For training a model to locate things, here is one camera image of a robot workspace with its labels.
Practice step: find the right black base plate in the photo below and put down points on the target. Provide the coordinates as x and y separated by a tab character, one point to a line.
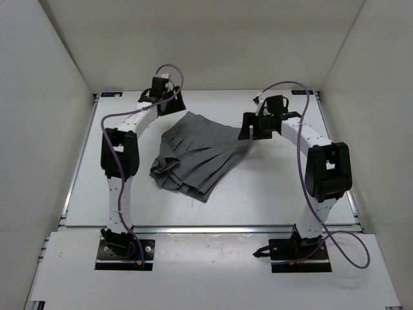
296	254

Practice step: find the right corner label sticker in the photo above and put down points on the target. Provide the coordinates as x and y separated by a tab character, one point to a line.
302	92

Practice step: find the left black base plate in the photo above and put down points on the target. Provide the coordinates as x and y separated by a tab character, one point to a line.
122	252

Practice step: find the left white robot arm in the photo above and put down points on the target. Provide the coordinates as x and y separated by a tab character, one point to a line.
120	151

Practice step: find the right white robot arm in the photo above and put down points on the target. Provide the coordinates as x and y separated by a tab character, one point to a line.
327	174

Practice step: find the left corner label sticker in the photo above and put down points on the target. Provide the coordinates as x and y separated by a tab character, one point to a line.
111	94

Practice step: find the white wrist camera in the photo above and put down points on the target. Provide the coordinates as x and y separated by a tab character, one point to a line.
167	82
258	100

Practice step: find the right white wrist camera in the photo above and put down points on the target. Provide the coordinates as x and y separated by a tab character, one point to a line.
258	100

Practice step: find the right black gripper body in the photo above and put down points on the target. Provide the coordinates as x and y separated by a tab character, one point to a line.
264	126

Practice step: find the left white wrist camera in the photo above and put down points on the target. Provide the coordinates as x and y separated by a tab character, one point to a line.
167	82

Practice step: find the grey pleated skirt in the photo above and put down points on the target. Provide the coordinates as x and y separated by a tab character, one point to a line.
195	154

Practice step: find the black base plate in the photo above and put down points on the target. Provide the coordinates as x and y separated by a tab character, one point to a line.
122	252
296	254

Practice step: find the corner label sticker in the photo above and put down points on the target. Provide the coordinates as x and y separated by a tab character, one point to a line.
111	94
302	92

